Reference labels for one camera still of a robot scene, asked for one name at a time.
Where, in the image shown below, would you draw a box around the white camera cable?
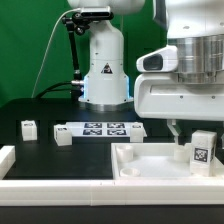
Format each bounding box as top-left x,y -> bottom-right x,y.
31,7 -> 82,99

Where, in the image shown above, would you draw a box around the white square tabletop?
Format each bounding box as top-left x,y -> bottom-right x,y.
111,143 -> 224,182

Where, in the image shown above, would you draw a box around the black camera on mount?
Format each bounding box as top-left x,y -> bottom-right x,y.
73,6 -> 113,21

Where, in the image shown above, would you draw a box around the white U-shaped fence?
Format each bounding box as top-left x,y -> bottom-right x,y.
0,146 -> 224,206

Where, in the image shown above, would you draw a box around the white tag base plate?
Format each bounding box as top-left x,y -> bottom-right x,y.
66,122 -> 143,137

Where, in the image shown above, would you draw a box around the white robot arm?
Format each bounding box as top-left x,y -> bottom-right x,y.
67,0 -> 224,121

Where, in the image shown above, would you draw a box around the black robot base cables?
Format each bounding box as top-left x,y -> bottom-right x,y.
35,79 -> 85,100

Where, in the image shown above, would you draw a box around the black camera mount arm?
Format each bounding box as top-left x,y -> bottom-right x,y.
62,16 -> 83,101

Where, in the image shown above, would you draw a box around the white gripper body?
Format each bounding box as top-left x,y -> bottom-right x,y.
134,45 -> 224,121

